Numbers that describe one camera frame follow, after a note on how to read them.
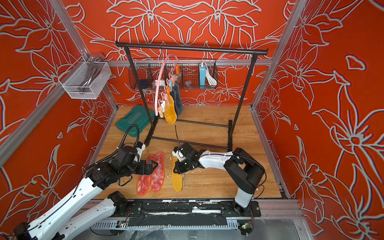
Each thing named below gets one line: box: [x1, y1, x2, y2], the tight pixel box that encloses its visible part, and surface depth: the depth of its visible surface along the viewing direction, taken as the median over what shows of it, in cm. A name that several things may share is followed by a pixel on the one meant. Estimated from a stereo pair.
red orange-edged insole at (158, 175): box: [151, 152, 165, 193], surface depth 85 cm
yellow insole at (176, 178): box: [171, 155, 183, 192], surface depth 82 cm
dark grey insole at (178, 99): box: [174, 83, 183, 117], surface depth 92 cm
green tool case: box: [115, 105, 156, 134], surface depth 107 cm
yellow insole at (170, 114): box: [164, 94, 178, 125], surface depth 87 cm
